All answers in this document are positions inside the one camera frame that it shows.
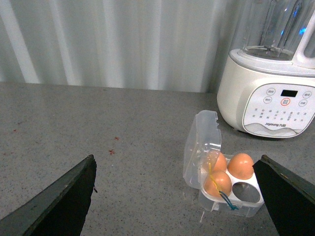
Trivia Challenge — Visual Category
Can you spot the yellow blue string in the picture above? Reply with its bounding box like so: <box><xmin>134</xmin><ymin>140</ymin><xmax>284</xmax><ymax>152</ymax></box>
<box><xmin>208</xmin><ymin>162</ymin><xmax>239</xmax><ymax>211</ymax></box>

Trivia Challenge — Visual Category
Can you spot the brown egg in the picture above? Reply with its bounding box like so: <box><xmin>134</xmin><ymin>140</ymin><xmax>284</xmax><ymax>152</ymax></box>
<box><xmin>203</xmin><ymin>171</ymin><xmax>232</xmax><ymax>198</ymax></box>
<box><xmin>227</xmin><ymin>153</ymin><xmax>254</xmax><ymax>180</ymax></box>
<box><xmin>210</xmin><ymin>152</ymin><xmax>227</xmax><ymax>172</ymax></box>

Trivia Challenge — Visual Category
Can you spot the white Joyoung blender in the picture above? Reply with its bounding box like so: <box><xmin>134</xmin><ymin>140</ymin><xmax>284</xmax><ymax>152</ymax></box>
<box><xmin>217</xmin><ymin>0</ymin><xmax>315</xmax><ymax>138</ymax></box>

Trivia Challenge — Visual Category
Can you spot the brown egg front left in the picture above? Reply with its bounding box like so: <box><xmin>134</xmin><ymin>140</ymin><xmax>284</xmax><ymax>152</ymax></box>
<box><xmin>203</xmin><ymin>171</ymin><xmax>232</xmax><ymax>198</ymax></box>

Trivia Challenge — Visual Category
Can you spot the brown egg back left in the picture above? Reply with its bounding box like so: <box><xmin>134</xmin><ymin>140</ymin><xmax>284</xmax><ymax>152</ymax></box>
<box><xmin>210</xmin><ymin>152</ymin><xmax>227</xmax><ymax>172</ymax></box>

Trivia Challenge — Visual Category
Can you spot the brown egg back right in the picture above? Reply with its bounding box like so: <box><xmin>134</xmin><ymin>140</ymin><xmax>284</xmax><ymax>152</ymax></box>
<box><xmin>227</xmin><ymin>153</ymin><xmax>254</xmax><ymax>180</ymax></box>

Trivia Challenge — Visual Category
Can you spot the clear plastic egg box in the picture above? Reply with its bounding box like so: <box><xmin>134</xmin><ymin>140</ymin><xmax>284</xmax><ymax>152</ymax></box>
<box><xmin>183</xmin><ymin>110</ymin><xmax>264</xmax><ymax>217</ymax></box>

